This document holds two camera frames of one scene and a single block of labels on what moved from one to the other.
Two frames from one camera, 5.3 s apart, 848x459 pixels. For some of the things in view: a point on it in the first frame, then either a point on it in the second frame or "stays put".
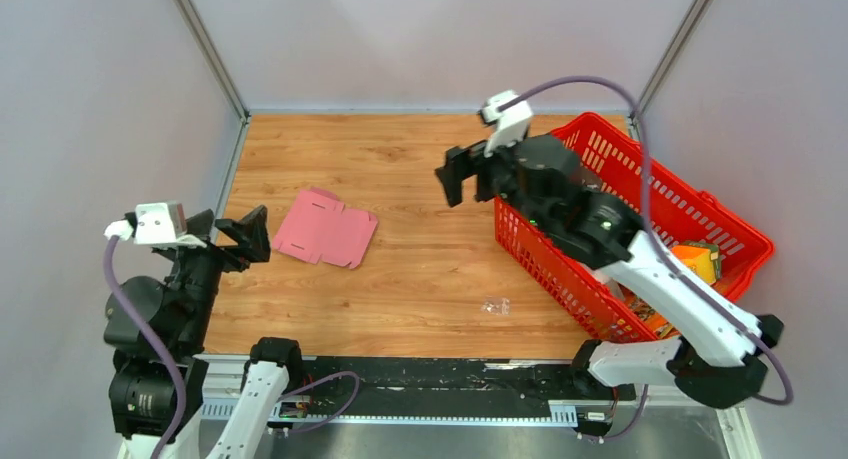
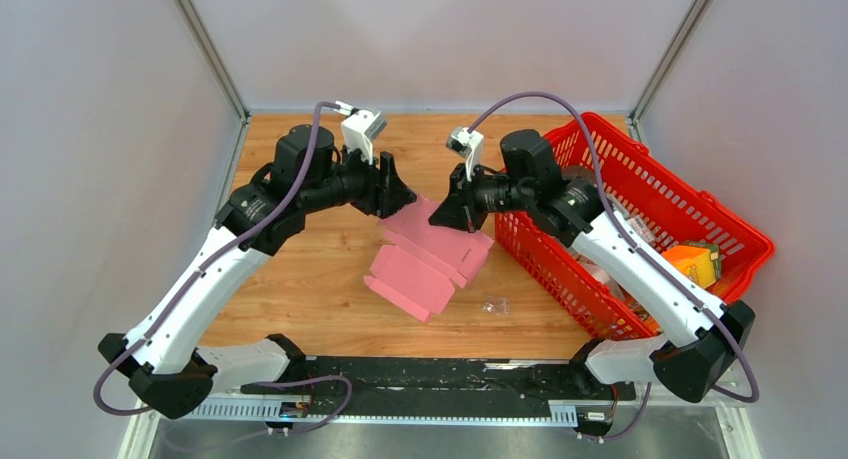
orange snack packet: (650, 319) stays put
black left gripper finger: (200, 224) → (390, 194)
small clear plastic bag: (497, 306) stays put
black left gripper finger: (252, 235) → (389, 172)
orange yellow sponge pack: (704, 258) stays put
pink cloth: (318, 224) → (422, 265)
